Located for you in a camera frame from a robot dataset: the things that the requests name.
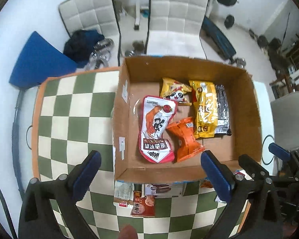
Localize black snack pack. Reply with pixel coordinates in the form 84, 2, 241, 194
214, 85, 232, 136

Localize orange snack bag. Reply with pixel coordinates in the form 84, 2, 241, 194
200, 177, 213, 188
166, 117, 205, 162

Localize yellow chocolate snack pack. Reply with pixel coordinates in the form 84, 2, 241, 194
189, 80, 218, 139

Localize brown red snack packet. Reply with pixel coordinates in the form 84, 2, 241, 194
131, 191, 155, 217

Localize Franzzi cookie box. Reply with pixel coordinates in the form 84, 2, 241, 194
142, 183, 186, 198

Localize red white chicken feet pouch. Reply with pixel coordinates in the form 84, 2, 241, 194
138, 96, 177, 164

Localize yellow panda snack bag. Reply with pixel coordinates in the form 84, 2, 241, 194
160, 77, 192, 106

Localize clear gold snack pouch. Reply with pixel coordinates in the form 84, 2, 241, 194
113, 181, 134, 209

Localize checkered table mat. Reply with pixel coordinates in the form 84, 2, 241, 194
30, 67, 252, 239

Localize cardboard box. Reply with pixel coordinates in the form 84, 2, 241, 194
111, 56, 263, 184

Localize chrome dumbbell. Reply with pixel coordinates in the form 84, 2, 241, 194
124, 40, 145, 57
234, 58, 246, 69

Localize black sit-up bench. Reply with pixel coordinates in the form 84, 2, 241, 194
202, 16, 237, 64

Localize blue cushion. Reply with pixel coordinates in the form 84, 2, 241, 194
9, 31, 77, 90

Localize chrome weight plates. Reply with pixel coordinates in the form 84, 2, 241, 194
84, 38, 114, 71

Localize dark clothes pile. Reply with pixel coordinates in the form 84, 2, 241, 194
63, 30, 105, 69

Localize right white padded chair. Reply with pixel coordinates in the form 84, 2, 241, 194
146, 0, 209, 59

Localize white padded chair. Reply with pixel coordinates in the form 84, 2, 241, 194
146, 0, 209, 59
58, 0, 121, 66

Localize left white padded chair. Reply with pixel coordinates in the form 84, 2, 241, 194
58, 0, 121, 66

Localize black cable loop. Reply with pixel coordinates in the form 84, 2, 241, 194
261, 134, 276, 165

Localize black corrugated hose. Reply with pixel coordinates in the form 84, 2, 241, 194
11, 89, 26, 202

